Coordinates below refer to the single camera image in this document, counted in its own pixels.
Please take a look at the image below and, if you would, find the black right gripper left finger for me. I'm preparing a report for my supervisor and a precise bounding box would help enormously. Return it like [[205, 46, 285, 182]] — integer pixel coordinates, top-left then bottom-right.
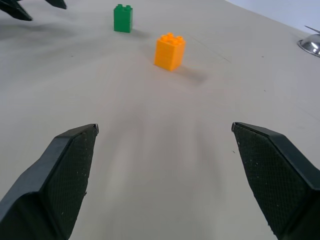
[[0, 123, 100, 240]]

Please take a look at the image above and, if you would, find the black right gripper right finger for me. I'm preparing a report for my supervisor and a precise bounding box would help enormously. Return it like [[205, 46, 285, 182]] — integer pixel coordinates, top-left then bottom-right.
[[231, 121, 320, 240]]

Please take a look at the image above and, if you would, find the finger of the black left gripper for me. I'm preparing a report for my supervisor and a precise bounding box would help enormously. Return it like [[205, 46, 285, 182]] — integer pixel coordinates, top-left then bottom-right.
[[44, 0, 68, 10], [0, 0, 34, 22]]

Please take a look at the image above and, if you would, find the green toy brick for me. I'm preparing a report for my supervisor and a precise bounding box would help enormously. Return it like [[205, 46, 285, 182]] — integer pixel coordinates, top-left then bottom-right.
[[113, 3, 134, 34]]

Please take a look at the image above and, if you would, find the orange toy brick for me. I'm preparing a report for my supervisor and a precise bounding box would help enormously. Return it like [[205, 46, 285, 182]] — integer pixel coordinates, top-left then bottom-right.
[[153, 32, 187, 73]]

